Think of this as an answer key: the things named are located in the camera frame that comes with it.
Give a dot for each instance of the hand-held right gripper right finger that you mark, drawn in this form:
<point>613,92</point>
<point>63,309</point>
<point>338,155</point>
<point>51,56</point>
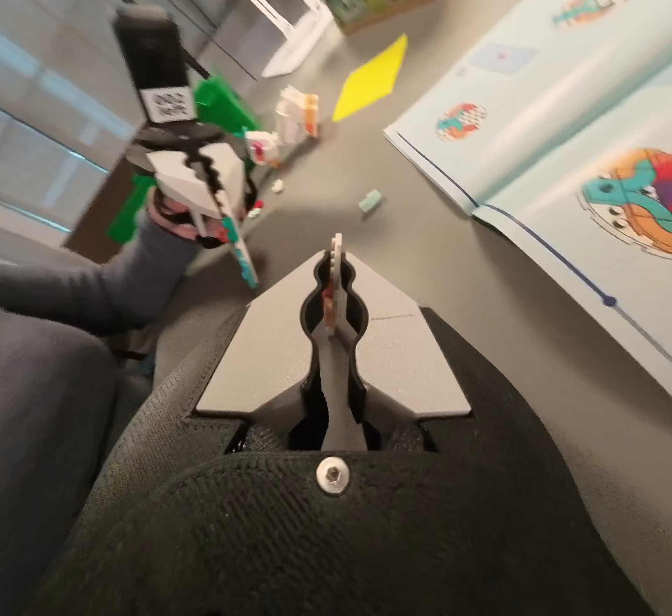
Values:
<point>414,359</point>

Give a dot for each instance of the mint green lego brick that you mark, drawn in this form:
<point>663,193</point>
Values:
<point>370,201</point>

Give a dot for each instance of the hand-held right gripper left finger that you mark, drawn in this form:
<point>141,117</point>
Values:
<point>257,359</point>

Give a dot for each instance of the person's left hand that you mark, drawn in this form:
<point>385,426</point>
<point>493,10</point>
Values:
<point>178,230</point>

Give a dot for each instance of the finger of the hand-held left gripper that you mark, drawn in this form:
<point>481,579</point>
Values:
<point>176,175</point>
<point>233,175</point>

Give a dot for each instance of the person's left forearm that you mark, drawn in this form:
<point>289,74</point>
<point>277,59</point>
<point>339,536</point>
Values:
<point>105,285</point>

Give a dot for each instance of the colourful half-round lego plate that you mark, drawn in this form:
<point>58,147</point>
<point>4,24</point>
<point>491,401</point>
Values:
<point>244,259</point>

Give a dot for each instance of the small white lego piece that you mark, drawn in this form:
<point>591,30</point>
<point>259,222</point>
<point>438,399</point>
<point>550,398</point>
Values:
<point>277,185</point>

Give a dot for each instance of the green plastic bin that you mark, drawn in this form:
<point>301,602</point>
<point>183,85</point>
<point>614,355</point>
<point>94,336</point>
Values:
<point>215,102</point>

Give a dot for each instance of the yellow sticky note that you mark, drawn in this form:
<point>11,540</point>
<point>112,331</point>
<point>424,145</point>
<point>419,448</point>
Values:
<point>372,75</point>

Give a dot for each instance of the white lego unicorn model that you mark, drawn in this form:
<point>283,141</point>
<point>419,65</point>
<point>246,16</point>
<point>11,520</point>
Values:
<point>296,117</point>

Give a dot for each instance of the colourful lego plate model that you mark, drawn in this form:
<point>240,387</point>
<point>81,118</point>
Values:
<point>337,259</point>

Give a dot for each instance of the open lego instruction booklet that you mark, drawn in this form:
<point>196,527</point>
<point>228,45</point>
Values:
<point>551,128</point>

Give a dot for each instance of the white stand with flat base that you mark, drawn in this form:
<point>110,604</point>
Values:
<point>283,7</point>

